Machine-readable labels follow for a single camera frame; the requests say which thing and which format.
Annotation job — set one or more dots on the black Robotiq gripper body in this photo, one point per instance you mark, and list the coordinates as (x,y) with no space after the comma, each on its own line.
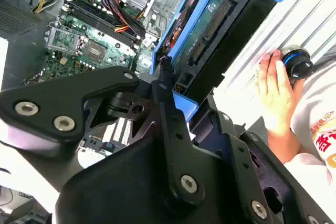
(118,190)

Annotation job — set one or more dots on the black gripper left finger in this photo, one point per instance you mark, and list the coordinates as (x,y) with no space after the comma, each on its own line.
(52,98)

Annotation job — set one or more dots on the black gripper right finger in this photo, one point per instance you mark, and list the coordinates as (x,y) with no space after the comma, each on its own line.
(236,150)

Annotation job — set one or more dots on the hard disk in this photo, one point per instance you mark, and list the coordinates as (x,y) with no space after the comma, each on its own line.
(210,24)

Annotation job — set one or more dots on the person's left hand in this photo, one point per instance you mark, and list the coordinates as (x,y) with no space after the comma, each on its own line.
(275,95)

